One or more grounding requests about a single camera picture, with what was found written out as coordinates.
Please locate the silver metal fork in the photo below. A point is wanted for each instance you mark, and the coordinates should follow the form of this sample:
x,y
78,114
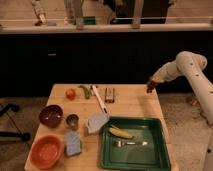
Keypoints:
x,y
123,143

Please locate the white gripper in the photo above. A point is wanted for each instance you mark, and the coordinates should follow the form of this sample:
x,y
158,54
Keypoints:
x,y
154,79

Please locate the dark maroon bowl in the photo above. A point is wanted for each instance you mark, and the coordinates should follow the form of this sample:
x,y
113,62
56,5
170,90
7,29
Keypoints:
x,y
51,116

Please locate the orange tomato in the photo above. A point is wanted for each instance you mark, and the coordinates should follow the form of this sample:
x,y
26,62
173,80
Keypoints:
x,y
70,94

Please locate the orange plastic bowl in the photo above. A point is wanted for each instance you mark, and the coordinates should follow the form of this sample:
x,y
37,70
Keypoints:
x,y
46,152

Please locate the green plastic tray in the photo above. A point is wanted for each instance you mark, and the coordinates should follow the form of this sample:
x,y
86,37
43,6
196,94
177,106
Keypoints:
x,y
151,157

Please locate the green pepper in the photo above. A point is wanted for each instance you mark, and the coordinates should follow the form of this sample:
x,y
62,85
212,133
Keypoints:
x,y
86,91

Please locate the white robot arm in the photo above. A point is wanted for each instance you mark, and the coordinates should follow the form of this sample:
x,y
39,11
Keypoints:
x,y
190,65

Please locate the yellow corn cob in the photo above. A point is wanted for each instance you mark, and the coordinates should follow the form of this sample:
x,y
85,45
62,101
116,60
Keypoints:
x,y
120,133

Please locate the dark red grape bunch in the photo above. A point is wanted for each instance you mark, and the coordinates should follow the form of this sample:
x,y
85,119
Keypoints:
x,y
150,86

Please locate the blue sponge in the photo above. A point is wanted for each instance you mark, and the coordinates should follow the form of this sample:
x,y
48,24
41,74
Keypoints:
x,y
73,144

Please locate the small metal cup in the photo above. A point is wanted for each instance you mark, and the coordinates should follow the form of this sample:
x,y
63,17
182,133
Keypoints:
x,y
72,121

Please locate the white handled spatula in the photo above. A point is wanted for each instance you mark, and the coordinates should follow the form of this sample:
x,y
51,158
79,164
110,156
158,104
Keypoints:
x,y
97,121

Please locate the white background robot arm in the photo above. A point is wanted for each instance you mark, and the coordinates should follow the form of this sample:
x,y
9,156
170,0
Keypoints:
x,y
38,9

